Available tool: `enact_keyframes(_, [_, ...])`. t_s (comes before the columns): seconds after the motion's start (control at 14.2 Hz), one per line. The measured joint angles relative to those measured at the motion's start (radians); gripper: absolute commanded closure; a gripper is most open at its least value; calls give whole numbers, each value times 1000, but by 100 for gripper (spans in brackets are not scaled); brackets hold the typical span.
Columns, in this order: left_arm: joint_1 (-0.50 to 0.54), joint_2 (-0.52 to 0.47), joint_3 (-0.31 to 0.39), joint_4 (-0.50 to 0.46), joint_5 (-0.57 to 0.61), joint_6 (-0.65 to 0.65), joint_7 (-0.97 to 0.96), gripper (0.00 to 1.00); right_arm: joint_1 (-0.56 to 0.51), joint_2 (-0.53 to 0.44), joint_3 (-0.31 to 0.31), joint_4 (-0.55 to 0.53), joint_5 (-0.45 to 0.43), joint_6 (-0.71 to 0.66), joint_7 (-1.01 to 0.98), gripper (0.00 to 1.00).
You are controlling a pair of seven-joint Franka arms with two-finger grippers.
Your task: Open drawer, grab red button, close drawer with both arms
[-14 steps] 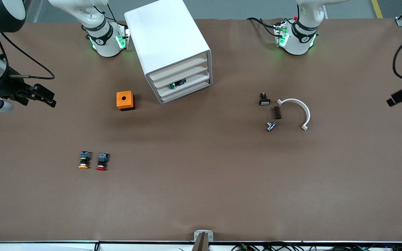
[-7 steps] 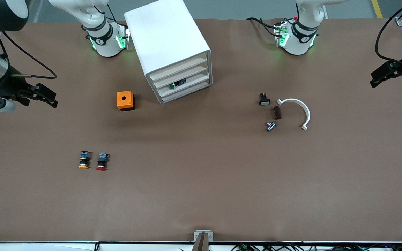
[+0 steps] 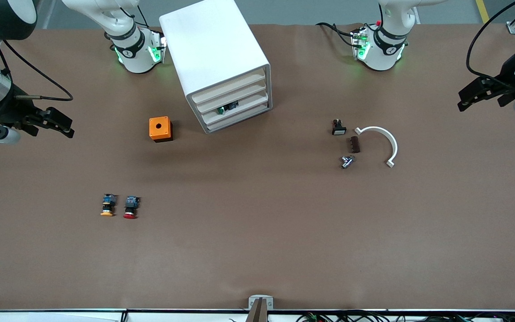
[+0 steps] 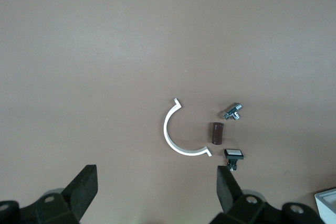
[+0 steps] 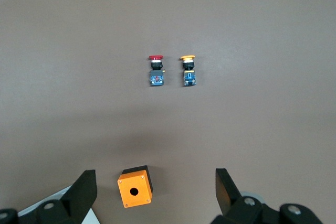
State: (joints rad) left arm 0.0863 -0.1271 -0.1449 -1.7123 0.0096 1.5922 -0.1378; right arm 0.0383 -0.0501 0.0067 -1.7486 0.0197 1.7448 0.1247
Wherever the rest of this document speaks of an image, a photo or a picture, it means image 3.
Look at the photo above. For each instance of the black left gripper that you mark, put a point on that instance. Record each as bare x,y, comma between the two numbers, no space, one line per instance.
508,74

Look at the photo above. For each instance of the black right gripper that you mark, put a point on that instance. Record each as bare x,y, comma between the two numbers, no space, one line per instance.
3,110

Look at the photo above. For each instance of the red mushroom pushbutton switch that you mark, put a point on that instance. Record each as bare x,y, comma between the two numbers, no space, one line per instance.
130,206

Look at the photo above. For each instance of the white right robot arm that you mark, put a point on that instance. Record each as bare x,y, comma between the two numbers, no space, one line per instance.
137,53

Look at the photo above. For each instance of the dark brown terminal block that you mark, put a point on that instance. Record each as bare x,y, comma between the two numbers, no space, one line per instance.
355,145

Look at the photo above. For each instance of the chrome valve fitting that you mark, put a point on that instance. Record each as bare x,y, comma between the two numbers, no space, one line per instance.
347,162

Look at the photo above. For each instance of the brown paper table cover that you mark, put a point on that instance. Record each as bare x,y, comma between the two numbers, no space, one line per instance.
257,223

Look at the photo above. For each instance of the yellow mushroom pushbutton switch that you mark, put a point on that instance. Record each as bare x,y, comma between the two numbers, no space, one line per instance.
107,205

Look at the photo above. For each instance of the orange button enclosure box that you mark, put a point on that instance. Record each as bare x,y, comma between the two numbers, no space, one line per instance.
159,127

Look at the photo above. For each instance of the black square pushbutton switch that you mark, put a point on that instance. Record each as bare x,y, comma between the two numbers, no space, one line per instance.
339,130

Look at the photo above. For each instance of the green pushbutton switch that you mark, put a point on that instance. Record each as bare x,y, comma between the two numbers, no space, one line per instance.
227,108

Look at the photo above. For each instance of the grey mounting bracket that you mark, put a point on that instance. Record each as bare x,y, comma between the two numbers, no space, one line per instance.
252,303

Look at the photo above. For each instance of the dark camera mount post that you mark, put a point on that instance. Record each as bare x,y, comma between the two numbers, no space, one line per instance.
257,313

